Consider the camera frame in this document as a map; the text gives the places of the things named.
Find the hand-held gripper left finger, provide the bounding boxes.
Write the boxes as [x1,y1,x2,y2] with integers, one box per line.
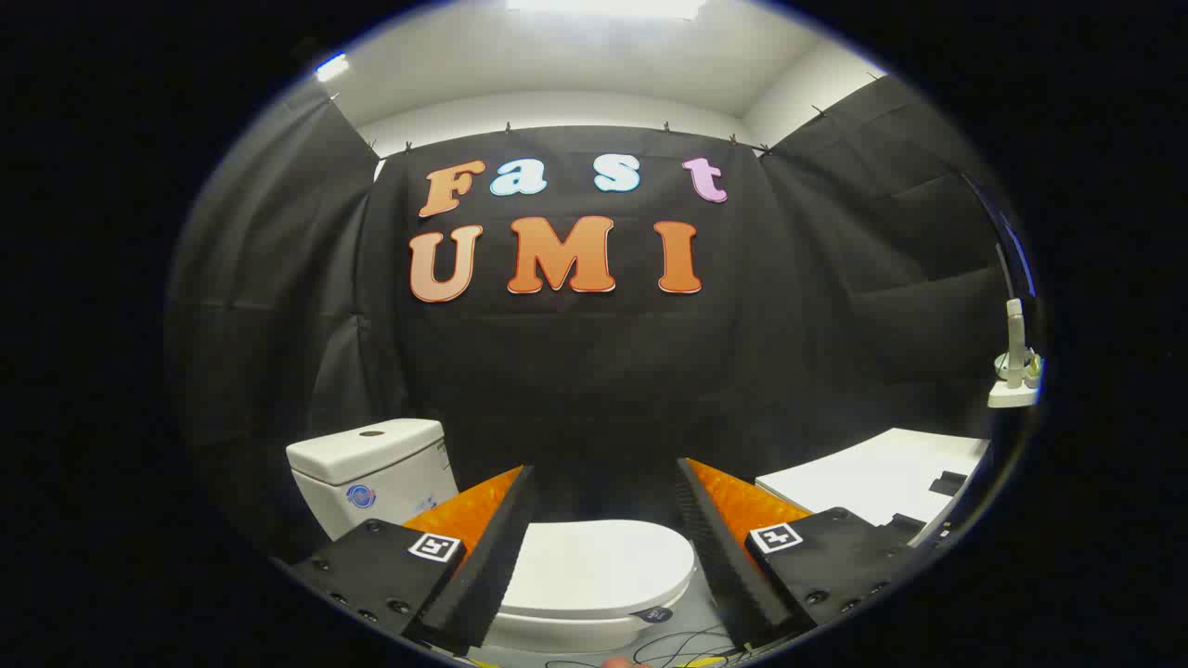
[290,464,539,656]

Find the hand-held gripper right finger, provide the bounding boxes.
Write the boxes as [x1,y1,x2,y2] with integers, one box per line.
[676,457,922,652]

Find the black backdrop cloth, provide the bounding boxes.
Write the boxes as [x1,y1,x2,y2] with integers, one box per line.
[167,74,1022,567]

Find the tangled black cables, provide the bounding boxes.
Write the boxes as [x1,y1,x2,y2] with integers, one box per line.
[548,626,743,668]

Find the white wall shelf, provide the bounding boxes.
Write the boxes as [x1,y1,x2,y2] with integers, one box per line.
[988,379,1042,409]

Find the white drawer cabinet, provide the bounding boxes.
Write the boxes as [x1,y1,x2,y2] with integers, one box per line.
[756,429,992,548]

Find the white toilet lid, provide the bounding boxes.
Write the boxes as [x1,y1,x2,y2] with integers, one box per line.
[497,520,697,623]

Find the white ceramic toilet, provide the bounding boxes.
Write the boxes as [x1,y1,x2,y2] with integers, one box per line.
[286,417,697,655]

